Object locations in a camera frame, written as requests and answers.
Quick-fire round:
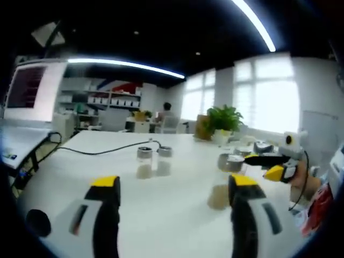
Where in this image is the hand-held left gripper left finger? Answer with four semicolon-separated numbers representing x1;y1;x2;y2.
40;176;121;258

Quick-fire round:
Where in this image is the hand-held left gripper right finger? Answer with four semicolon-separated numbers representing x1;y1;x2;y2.
228;174;304;258

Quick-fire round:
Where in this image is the large seasoning bottle tan powder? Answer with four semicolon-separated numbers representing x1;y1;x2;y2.
207;152;246;211

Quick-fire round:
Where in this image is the small glass seasoning bottle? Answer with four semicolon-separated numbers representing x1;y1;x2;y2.
156;145;173;177
136;146;153;180

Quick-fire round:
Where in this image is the person's right hand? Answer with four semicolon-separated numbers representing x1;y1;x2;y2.
291;162;323;201

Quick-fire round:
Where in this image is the grey white headset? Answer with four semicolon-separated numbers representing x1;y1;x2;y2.
254;141;275;154

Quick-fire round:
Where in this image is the white chest device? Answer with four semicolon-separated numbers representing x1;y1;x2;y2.
329;142;344;197

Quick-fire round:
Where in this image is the window with blinds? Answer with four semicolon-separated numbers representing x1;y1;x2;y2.
185;53;299;133

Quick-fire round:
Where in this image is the person's red printed shirt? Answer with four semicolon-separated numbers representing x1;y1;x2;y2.
290;177;336;237

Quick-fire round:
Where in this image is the green potted plant white pot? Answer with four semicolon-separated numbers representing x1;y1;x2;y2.
206;105;244;143

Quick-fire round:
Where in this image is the black round object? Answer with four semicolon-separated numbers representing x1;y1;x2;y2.
25;209;52;238

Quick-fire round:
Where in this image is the brown paper bag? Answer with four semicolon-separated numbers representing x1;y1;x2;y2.
195;114;213;140

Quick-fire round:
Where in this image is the grey office chair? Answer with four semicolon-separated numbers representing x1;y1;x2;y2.
101;110;127;132

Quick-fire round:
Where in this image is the shelf with white boxes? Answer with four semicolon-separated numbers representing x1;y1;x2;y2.
60;88;142;110

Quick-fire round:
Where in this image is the long curved ceiling light strip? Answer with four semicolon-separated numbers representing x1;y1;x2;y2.
231;0;277;52

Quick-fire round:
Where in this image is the open laptop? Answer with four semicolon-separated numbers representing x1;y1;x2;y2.
0;61;68;169

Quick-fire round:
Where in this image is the straight ceiling light strip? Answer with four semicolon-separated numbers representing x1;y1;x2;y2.
67;58;186;79

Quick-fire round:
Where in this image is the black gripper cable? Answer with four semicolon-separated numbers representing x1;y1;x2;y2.
289;149;310;212

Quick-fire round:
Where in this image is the black power cable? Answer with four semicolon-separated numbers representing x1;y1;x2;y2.
49;131;162;156

